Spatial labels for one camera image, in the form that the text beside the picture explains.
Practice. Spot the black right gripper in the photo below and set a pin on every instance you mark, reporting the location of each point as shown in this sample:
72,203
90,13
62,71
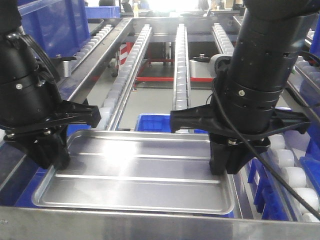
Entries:
225,156

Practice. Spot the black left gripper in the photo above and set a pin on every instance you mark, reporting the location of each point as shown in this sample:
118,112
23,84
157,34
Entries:
38,127

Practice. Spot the silver metal tray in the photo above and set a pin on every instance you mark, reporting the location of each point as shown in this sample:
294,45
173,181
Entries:
137,172

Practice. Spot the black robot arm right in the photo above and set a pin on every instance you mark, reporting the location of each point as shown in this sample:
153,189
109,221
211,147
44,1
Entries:
249,84

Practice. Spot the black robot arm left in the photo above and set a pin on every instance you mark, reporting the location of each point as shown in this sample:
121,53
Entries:
26,71

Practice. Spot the white roller track centre-left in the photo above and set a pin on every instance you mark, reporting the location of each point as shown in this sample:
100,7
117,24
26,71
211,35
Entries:
121,89

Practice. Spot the small blue bin centre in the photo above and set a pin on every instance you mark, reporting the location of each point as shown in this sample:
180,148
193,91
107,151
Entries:
153,122

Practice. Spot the white roller track far left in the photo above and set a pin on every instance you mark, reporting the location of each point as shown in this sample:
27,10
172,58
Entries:
91,44

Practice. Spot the white roller track centre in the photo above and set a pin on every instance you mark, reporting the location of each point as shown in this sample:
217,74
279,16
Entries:
181,81

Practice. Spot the white roller track right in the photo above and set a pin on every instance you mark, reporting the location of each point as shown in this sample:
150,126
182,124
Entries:
290,175

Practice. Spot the large blue bin left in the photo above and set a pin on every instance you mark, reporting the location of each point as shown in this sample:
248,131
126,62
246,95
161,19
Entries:
60,27

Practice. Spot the blue bin lower right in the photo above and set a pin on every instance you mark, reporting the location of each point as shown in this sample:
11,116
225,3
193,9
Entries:
269,197

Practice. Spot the steel front rack beam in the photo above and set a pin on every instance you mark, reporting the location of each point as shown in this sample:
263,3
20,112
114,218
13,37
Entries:
62,224

